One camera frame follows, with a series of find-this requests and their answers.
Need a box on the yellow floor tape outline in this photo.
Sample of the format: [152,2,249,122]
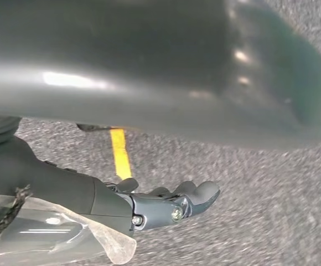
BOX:
[110,128,133,181]

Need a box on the translucent plastic film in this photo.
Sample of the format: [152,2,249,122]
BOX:
[0,195,137,266]

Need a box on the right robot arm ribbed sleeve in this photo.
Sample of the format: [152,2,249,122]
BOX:
[0,115,22,146]

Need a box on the black braided cable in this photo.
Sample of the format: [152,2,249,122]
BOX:
[0,185,32,251]

